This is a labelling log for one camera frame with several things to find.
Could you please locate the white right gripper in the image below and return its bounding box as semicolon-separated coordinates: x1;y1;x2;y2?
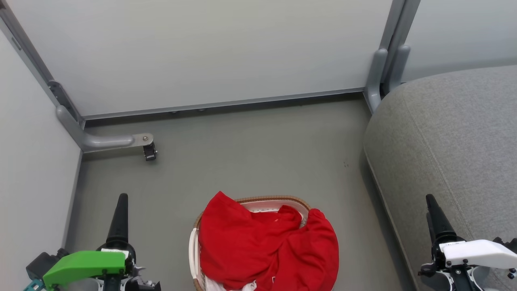
418;194;517;291

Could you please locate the white cloth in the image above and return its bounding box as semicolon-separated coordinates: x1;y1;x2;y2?
205;277;258;291

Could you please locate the grey partition frame rail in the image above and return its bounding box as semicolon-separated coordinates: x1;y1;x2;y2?
83;88;366;120

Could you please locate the grey partition frame foot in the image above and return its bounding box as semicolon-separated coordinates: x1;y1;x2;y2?
365;48;388;114
56;104;155;153
386;44;411;94

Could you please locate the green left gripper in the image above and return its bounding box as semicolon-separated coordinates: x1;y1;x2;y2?
42;193;161;291

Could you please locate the red shirt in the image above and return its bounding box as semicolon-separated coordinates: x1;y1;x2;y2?
198;191;340;291

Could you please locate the grey fabric sofa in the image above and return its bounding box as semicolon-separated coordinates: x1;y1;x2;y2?
364;65;517;291

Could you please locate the white laundry basket brown rim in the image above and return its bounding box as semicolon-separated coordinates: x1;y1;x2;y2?
189;195;312;291

